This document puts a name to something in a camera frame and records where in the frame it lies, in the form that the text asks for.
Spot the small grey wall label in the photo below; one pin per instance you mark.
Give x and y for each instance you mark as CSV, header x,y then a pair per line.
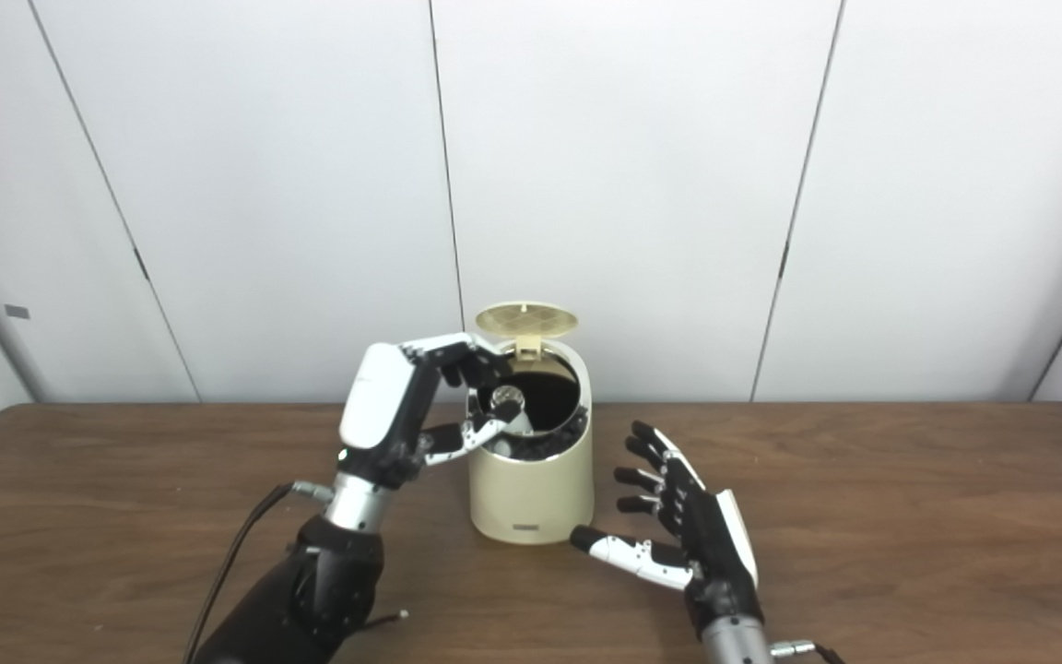
x,y
17,312

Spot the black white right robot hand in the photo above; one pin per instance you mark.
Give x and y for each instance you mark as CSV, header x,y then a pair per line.
x,y
720,553

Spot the round cream bin lid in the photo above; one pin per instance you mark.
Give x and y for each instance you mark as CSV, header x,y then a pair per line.
x,y
526,319

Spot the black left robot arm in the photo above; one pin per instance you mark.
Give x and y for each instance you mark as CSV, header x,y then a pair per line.
x,y
310,590

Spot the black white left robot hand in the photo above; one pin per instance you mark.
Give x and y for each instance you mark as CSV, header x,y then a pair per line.
x,y
379,397

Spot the small white plastic bottle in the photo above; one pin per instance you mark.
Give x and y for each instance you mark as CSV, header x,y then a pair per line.
x,y
506,398

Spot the cream-colored bin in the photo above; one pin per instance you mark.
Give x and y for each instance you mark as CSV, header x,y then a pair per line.
x,y
531,498

